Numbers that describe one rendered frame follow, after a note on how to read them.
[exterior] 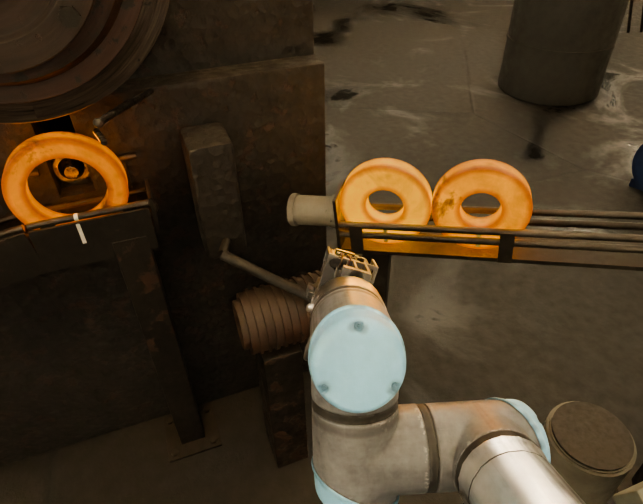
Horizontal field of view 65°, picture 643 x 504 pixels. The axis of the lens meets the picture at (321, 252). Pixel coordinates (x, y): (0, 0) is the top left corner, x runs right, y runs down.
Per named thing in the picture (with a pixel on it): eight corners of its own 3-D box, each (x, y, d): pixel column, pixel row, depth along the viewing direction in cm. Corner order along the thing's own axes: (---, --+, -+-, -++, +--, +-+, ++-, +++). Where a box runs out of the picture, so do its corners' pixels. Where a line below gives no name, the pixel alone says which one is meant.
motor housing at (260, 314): (254, 433, 131) (226, 279, 98) (333, 406, 137) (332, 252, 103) (267, 479, 121) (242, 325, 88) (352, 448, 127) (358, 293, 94)
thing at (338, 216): (346, 228, 97) (341, 179, 90) (349, 228, 97) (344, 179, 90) (338, 252, 91) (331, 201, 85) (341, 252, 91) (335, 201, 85)
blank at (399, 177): (339, 156, 85) (334, 165, 83) (433, 157, 81) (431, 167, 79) (347, 231, 95) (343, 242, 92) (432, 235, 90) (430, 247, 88)
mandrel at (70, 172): (64, 145, 103) (57, 125, 101) (87, 141, 104) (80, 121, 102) (62, 186, 91) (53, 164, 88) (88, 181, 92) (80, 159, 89)
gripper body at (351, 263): (375, 258, 74) (388, 279, 62) (357, 312, 75) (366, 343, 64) (325, 244, 73) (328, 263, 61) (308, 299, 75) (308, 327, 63)
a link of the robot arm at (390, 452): (429, 525, 51) (432, 412, 48) (315, 533, 50) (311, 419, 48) (407, 467, 60) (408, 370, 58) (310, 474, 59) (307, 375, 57)
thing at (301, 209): (298, 214, 97) (294, 186, 93) (344, 216, 94) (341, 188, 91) (289, 232, 92) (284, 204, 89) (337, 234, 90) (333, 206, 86)
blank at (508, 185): (433, 157, 81) (431, 167, 79) (537, 158, 77) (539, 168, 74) (432, 236, 90) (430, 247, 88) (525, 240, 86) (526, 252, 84)
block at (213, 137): (199, 232, 105) (176, 124, 90) (236, 223, 107) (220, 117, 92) (208, 262, 97) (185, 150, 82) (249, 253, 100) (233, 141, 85)
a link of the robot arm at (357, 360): (309, 424, 47) (306, 321, 45) (309, 366, 59) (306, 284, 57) (410, 420, 47) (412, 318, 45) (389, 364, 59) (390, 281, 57)
